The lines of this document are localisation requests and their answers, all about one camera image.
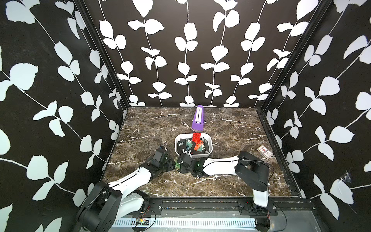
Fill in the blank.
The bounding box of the black front mounting rail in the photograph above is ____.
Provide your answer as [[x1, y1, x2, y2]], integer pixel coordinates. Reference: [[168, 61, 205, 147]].
[[81, 197, 317, 217]]

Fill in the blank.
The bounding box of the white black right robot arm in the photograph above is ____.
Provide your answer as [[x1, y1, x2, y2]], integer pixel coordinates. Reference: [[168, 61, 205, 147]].
[[175, 151, 270, 208]]

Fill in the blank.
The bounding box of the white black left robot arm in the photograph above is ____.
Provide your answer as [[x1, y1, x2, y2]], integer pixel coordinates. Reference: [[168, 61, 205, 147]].
[[76, 144, 174, 232]]

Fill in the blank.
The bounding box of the purple metronome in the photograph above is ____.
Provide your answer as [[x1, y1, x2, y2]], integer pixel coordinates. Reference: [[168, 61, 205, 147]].
[[191, 105, 205, 131]]

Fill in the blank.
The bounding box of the white plastic storage box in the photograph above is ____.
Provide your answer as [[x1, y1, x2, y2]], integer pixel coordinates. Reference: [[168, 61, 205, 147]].
[[174, 133, 213, 158]]

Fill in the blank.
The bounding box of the small circuit board with wires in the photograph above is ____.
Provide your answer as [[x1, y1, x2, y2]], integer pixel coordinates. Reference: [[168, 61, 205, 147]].
[[132, 217, 150, 228]]

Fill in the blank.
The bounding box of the white perforated vent strip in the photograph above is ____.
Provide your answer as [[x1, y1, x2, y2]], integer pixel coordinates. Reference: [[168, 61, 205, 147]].
[[112, 217, 257, 230]]

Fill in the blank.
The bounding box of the black tea bag back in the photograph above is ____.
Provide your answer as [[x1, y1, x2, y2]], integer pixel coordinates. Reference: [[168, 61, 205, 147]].
[[176, 139, 188, 155]]

